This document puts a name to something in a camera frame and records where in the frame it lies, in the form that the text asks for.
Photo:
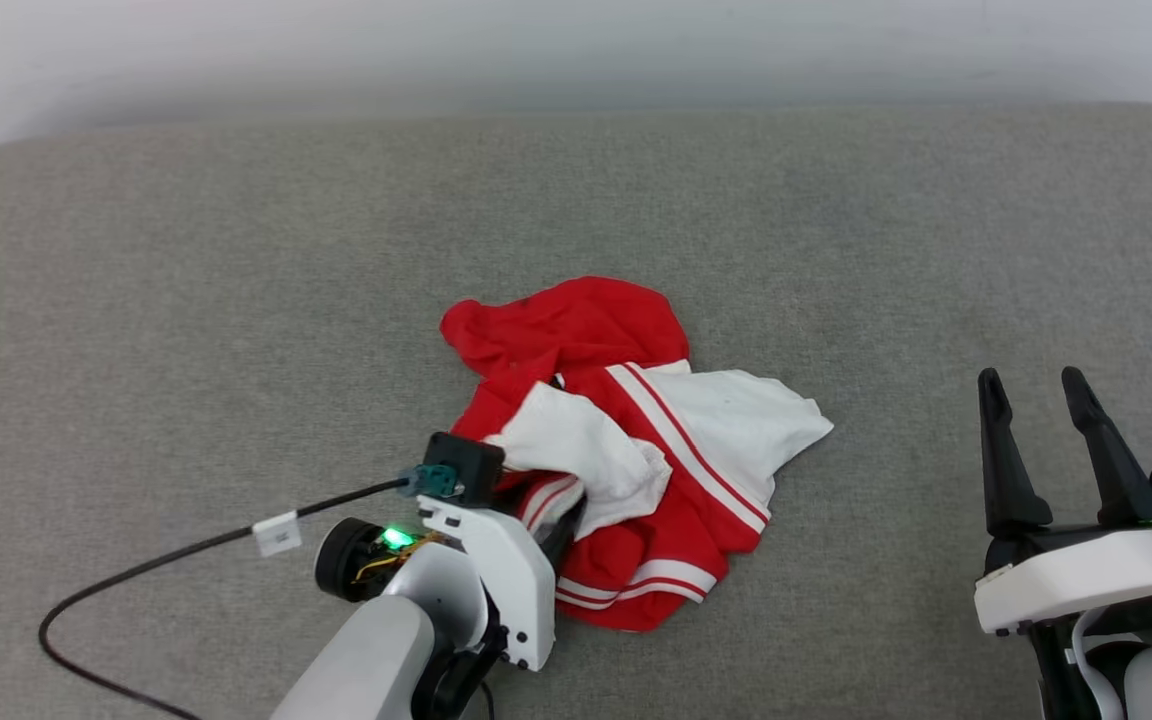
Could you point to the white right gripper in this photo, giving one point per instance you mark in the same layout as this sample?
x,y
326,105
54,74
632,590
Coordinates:
x,y
1086,580

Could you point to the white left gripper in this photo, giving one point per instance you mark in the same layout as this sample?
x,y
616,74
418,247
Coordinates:
x,y
511,580

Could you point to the red and white garment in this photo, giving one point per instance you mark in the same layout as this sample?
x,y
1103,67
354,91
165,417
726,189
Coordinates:
x,y
576,330

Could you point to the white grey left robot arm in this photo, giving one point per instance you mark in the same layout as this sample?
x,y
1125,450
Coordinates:
x,y
376,650

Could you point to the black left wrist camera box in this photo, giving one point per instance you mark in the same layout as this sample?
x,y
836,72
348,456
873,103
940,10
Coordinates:
x,y
466,465

